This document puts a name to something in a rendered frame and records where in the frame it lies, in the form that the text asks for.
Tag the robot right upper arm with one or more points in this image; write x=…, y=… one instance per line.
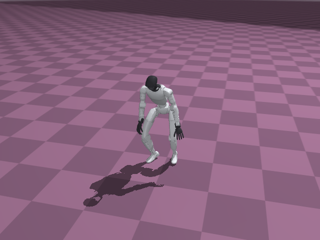
x=143, y=96

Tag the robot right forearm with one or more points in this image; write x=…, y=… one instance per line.
x=141, y=113

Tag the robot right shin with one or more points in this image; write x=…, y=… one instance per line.
x=149, y=146

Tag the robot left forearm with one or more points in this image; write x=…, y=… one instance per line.
x=176, y=116

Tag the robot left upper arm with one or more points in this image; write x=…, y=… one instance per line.
x=169, y=94

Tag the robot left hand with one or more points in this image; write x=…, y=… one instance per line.
x=178, y=132

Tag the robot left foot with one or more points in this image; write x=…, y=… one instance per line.
x=174, y=158

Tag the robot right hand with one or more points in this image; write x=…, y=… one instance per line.
x=139, y=126

